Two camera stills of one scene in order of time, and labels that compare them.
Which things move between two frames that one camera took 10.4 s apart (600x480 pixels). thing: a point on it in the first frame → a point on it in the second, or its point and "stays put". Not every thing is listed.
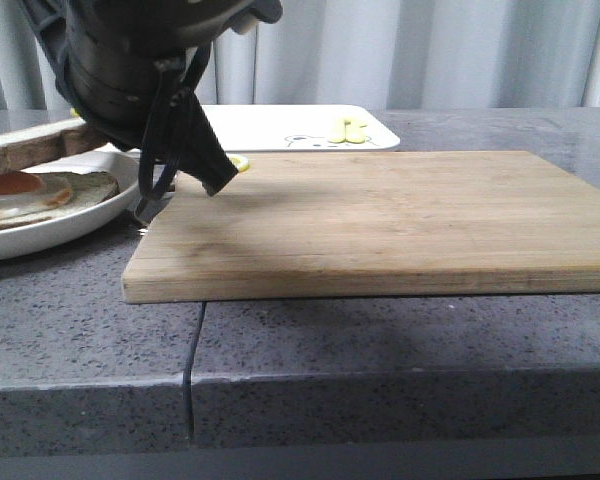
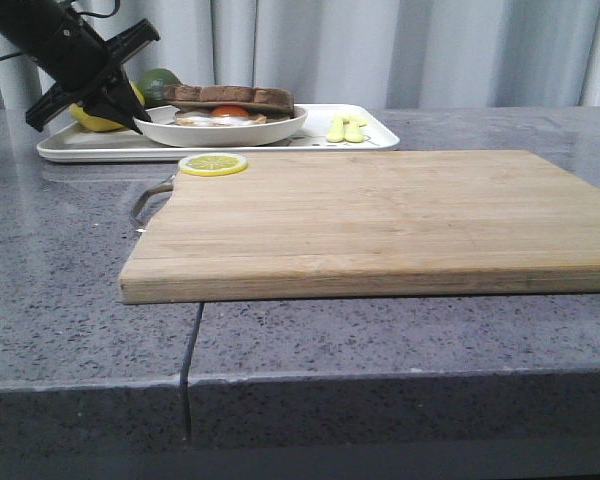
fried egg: (18, 191) → (229, 115)
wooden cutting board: (342, 225) stays put
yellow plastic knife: (355, 131) stays put
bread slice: (88, 188) → (279, 117)
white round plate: (74, 228) → (164, 128)
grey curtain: (438, 53) stays put
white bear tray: (301, 128) → (327, 130)
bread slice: (15, 150) → (267, 99)
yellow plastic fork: (338, 130) stays put
